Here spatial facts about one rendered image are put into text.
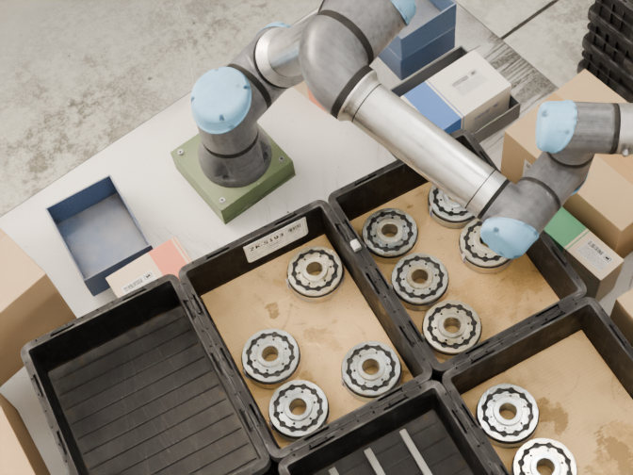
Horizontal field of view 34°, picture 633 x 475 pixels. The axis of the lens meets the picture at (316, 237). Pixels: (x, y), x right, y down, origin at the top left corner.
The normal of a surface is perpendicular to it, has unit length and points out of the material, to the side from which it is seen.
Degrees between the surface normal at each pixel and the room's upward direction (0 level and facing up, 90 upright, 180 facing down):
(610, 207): 0
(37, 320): 90
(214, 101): 8
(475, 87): 0
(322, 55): 27
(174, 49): 0
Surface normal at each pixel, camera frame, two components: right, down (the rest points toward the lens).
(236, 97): -0.15, -0.36
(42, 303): 0.71, 0.58
